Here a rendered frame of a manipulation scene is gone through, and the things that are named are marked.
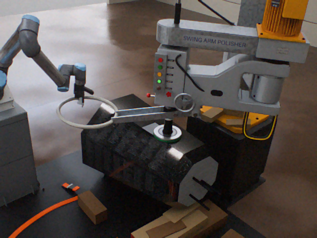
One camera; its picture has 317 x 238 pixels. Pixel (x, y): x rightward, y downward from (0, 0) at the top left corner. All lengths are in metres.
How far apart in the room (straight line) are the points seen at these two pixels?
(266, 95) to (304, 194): 1.63
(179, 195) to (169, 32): 1.16
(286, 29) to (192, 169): 1.13
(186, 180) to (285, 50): 1.12
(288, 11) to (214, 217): 1.74
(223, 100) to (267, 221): 1.37
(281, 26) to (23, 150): 2.26
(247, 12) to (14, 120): 2.04
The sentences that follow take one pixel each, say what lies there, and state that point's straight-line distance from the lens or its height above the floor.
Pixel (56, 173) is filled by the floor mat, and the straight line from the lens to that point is 3.69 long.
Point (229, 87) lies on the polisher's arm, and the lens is 2.40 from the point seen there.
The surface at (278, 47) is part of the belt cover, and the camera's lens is 2.30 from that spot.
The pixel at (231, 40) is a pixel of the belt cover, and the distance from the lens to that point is 2.28.
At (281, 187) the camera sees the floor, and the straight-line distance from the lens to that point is 3.82.
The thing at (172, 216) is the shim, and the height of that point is 0.26.
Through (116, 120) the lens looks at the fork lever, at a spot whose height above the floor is 0.92.
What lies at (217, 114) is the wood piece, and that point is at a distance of 3.11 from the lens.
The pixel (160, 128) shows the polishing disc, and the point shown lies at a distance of 2.77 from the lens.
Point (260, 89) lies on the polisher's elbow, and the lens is 2.44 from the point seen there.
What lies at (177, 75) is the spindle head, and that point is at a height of 1.37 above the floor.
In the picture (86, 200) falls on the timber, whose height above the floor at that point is 0.13.
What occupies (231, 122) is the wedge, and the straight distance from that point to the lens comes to 3.09.
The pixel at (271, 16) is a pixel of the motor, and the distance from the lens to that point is 2.28.
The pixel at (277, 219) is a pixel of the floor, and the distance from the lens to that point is 3.45.
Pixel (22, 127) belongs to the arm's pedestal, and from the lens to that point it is 3.11.
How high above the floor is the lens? 2.30
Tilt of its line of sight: 30 degrees down
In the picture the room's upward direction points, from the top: 4 degrees clockwise
